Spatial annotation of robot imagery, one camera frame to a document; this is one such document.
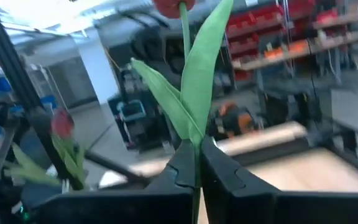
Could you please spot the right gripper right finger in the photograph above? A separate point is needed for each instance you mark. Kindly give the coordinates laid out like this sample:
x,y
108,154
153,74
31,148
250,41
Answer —
x,y
228,193

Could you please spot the red artificial tulip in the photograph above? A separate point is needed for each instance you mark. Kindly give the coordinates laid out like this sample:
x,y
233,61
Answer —
x,y
62,124
197,77

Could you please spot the red bin shelving rack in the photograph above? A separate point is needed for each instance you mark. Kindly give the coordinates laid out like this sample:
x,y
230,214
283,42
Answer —
x,y
325,15
247,20

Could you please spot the black equipment case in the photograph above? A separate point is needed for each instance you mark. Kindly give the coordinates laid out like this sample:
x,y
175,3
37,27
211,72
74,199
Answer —
x,y
294,112

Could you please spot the wooden workbench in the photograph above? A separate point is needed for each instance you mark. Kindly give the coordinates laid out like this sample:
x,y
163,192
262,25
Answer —
x,y
253,63

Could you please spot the orange black shop vacuum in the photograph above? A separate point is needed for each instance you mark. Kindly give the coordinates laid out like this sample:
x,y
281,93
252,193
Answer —
x,y
244,121

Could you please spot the clear glass vase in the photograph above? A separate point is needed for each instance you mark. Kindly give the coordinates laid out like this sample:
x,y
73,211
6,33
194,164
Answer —
x,y
65,186

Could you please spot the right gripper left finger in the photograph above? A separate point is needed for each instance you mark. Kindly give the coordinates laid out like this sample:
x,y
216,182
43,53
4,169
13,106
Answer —
x,y
176,180

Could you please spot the white square pillar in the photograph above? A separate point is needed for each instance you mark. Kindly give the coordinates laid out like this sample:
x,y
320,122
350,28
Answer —
x,y
98,71

